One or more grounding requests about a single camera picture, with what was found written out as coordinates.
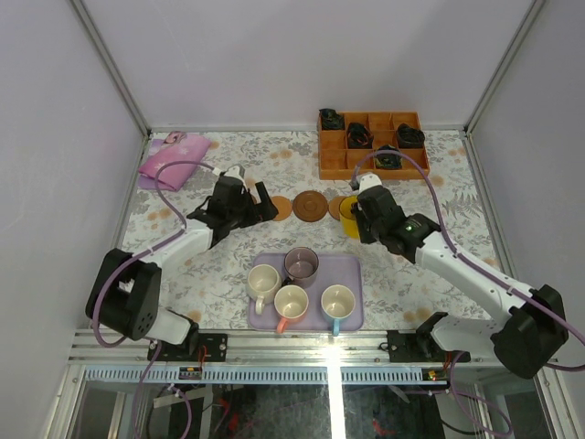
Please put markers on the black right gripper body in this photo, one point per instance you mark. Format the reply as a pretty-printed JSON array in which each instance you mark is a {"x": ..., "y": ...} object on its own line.
[{"x": 370, "y": 231}]

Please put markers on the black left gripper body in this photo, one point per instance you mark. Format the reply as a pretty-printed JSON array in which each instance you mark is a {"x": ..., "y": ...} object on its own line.
[{"x": 252, "y": 207}]

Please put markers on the yellow mug black rim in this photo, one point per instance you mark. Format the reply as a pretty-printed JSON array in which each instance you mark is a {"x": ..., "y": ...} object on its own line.
[{"x": 348, "y": 218}]

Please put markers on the light wooden coaster front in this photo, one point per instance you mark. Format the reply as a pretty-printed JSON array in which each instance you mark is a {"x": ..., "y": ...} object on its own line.
[{"x": 334, "y": 207}]

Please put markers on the light wooden coaster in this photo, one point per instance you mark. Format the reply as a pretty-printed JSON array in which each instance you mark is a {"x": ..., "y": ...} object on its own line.
[
  {"x": 284, "y": 207},
  {"x": 334, "y": 207}
]

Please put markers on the dark grooved wooden coaster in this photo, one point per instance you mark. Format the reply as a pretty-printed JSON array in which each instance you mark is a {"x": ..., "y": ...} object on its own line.
[{"x": 310, "y": 206}]

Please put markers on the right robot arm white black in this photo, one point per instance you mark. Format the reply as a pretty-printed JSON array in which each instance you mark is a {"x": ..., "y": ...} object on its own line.
[{"x": 527, "y": 322}]

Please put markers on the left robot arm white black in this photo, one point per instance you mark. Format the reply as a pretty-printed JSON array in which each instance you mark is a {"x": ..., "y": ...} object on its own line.
[{"x": 125, "y": 295}]

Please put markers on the rolled dark sock front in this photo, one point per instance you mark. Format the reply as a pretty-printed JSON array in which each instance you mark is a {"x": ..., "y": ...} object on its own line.
[{"x": 386, "y": 160}]

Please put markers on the rolled dark sock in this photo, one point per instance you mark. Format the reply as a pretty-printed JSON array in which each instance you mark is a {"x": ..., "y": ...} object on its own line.
[
  {"x": 358, "y": 136},
  {"x": 409, "y": 137},
  {"x": 331, "y": 120},
  {"x": 386, "y": 160}
]

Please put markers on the lavender serving tray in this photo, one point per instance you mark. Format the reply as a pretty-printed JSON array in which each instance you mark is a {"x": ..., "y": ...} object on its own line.
[{"x": 334, "y": 268}]

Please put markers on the pink folded cloth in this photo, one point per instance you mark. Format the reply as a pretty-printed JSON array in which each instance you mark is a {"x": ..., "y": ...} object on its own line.
[{"x": 177, "y": 146}]

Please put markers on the rolled dark sock middle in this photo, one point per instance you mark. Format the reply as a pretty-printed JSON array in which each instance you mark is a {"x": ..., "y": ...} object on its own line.
[{"x": 358, "y": 136}]

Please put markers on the cream white mug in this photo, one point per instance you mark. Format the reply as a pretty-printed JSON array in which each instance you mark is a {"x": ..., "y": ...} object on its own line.
[{"x": 263, "y": 283}]

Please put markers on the rolled dark sock right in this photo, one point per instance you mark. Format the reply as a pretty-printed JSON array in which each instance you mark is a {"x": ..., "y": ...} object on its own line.
[{"x": 409, "y": 137}]

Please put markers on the purple glass mug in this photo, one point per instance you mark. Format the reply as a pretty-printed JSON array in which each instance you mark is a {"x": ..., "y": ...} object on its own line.
[{"x": 300, "y": 266}]

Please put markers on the rolled dark sock far left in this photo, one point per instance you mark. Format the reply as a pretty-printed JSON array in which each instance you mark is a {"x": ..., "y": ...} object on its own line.
[{"x": 331, "y": 120}]

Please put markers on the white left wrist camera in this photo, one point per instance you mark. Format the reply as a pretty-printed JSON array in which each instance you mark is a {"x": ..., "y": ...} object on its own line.
[{"x": 236, "y": 171}]

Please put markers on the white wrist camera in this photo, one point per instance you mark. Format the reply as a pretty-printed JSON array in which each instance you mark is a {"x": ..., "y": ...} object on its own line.
[
  {"x": 364, "y": 182},
  {"x": 236, "y": 171}
]

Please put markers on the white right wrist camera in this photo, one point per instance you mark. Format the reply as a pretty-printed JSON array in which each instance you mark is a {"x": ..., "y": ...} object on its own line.
[{"x": 364, "y": 182}]

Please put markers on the cream mug blue handle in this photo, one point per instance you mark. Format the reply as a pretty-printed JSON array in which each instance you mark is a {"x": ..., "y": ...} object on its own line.
[{"x": 338, "y": 303}]

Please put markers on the cream mug pink handle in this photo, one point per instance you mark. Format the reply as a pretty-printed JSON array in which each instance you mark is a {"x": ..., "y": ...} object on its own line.
[{"x": 291, "y": 304}]

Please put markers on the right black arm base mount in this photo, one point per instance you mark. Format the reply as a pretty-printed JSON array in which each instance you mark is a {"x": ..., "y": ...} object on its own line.
[{"x": 407, "y": 345}]

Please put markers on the aluminium front rail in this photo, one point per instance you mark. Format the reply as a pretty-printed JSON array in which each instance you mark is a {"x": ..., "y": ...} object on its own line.
[{"x": 251, "y": 348}]

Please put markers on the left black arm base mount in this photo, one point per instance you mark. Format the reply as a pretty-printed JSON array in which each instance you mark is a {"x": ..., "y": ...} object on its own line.
[{"x": 197, "y": 348}]

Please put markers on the blue slotted cable duct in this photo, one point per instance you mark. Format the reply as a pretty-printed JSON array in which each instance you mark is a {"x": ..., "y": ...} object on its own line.
[{"x": 256, "y": 375}]

